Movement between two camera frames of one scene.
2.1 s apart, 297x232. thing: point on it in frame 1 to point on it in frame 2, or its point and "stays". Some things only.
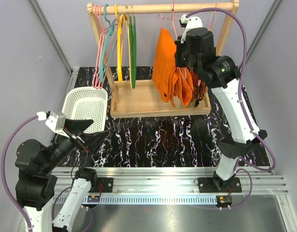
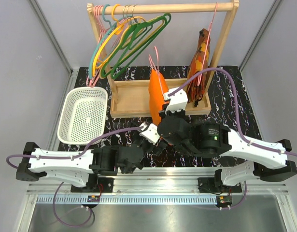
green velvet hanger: x=133 y=50 to x=136 y=36
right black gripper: x=180 y=46 to x=181 y=113
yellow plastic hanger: x=120 y=22 to x=119 y=28
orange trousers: x=170 y=80 to x=158 y=88
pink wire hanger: x=184 y=77 to x=155 y=69
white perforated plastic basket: x=87 y=103 stays
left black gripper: x=94 y=140 to x=156 y=149
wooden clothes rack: x=133 y=97 stays
